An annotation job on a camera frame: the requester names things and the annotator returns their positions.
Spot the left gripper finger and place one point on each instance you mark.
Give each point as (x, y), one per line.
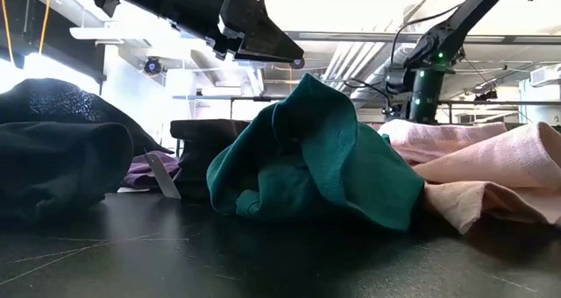
(258, 30)

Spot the dark grey towel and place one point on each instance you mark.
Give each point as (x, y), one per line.
(201, 158)

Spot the teal green towel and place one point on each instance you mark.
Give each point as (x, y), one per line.
(315, 171)

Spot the purple towel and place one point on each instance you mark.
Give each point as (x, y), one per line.
(140, 173)

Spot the black towel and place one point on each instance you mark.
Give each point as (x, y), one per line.
(66, 166)

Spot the pink towel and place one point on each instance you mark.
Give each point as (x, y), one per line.
(491, 166)

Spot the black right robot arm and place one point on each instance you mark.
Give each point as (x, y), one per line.
(456, 26)

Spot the round black ceiling device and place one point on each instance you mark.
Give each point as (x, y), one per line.
(152, 65)
(298, 63)

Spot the black track light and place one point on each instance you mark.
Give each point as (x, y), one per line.
(485, 95)

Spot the white ceiling unit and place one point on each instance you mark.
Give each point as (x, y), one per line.
(545, 74)

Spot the black metal rail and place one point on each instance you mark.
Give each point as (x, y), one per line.
(504, 102)

